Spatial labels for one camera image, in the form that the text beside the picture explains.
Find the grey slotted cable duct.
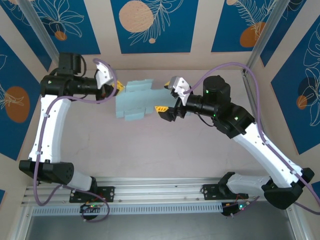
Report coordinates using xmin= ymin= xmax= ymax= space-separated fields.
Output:
xmin=31 ymin=202 xmax=225 ymax=216

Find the small electronics board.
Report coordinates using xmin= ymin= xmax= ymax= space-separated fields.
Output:
xmin=79 ymin=202 xmax=102 ymax=215
xmin=221 ymin=201 xmax=251 ymax=217

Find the aluminium frame post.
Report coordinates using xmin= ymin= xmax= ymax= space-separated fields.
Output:
xmin=243 ymin=0 xmax=292 ymax=76
xmin=18 ymin=0 xmax=62 ymax=65

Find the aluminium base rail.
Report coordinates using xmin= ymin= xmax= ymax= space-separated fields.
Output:
xmin=21 ymin=177 xmax=297 ymax=206

